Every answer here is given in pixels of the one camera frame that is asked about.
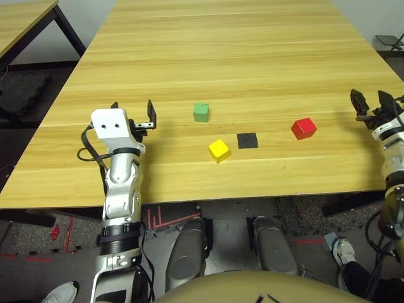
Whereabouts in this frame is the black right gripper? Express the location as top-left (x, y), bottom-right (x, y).
top-left (350, 88), bottom-right (404, 129)

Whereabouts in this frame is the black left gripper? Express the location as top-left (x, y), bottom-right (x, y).
top-left (110, 98), bottom-right (158, 145)

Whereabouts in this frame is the green wooden block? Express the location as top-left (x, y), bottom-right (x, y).
top-left (193, 102), bottom-right (210, 123)

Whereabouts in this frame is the red wooden block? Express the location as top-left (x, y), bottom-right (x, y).
top-left (290, 117), bottom-right (318, 141)

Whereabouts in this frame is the yellow wooden block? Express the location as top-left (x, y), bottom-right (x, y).
top-left (208, 138), bottom-right (231, 164)

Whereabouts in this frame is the black foam floor mat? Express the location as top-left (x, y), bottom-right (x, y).
top-left (0, 71), bottom-right (53, 116)
top-left (378, 50), bottom-right (404, 83)

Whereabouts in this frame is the black light stand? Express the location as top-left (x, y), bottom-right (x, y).
top-left (374, 33), bottom-right (404, 51)

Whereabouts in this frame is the black square marker patch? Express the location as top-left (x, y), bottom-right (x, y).
top-left (236, 133), bottom-right (259, 150)

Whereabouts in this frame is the grey foot pedal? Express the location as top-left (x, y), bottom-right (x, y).
top-left (322, 232), bottom-right (340, 252)

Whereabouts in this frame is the white sneaker with grey sole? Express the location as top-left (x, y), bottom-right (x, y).
top-left (331, 238), bottom-right (359, 269)

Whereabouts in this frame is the grey robot left foot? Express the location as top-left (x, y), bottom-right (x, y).
top-left (165, 217), bottom-right (209, 293)

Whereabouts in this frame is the grey robot foot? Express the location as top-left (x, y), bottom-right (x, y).
top-left (165, 217), bottom-right (209, 293)
top-left (252, 216), bottom-right (299, 276)

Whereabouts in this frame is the grey robot right foot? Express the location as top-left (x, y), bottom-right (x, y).
top-left (252, 216), bottom-right (299, 276)

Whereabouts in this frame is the bystander dark trouser leg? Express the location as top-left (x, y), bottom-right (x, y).
top-left (342, 260), bottom-right (404, 303)

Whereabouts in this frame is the plain white sneaker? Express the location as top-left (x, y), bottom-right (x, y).
top-left (40, 280), bottom-right (78, 303)

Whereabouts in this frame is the khaki robot torso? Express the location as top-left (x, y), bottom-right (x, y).
top-left (154, 270), bottom-right (364, 303)

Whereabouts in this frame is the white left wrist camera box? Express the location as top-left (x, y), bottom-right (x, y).
top-left (90, 108), bottom-right (135, 149)

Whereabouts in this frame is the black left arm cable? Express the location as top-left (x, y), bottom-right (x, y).
top-left (77, 122), bottom-right (110, 196)

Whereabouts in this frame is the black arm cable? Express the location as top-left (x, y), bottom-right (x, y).
top-left (365, 211), bottom-right (404, 300)
top-left (77, 122), bottom-right (110, 196)

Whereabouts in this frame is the wooden side table black frame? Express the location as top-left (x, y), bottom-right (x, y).
top-left (0, 0), bottom-right (86, 127)

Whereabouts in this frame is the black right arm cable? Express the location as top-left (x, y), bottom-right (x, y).
top-left (365, 211), bottom-right (404, 300)

